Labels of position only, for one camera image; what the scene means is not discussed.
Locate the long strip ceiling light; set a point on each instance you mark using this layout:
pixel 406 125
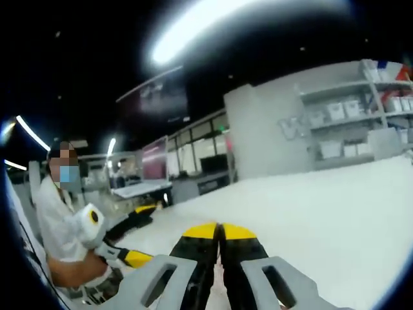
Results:
pixel 32 132

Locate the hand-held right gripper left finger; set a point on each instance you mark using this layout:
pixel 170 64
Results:
pixel 151 284

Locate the group of white storage bins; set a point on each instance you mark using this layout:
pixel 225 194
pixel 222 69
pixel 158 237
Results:
pixel 351 129

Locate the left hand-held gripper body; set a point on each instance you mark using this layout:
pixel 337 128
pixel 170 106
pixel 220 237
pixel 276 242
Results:
pixel 90 226

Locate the grey metal shelf unit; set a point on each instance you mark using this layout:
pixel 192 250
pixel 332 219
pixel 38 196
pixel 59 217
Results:
pixel 355 119

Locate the black computer monitor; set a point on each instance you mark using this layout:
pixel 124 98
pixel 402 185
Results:
pixel 214 164

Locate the white background work table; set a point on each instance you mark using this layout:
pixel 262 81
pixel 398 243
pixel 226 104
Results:
pixel 142 189

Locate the hanging dark ceiling screen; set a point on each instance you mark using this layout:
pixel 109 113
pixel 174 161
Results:
pixel 158 95

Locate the short strip ceiling light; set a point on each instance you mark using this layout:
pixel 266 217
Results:
pixel 111 147

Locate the large bright ceiling light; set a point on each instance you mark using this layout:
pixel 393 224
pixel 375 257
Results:
pixel 226 29

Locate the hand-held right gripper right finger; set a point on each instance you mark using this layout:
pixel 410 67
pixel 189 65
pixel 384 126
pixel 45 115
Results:
pixel 284 290

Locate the grey counter desk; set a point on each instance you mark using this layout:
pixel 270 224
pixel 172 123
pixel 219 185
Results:
pixel 206 185

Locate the person's torso in white shirt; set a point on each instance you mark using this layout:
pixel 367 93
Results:
pixel 59 223

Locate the pink standing display screen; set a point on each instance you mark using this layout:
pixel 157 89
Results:
pixel 155 161

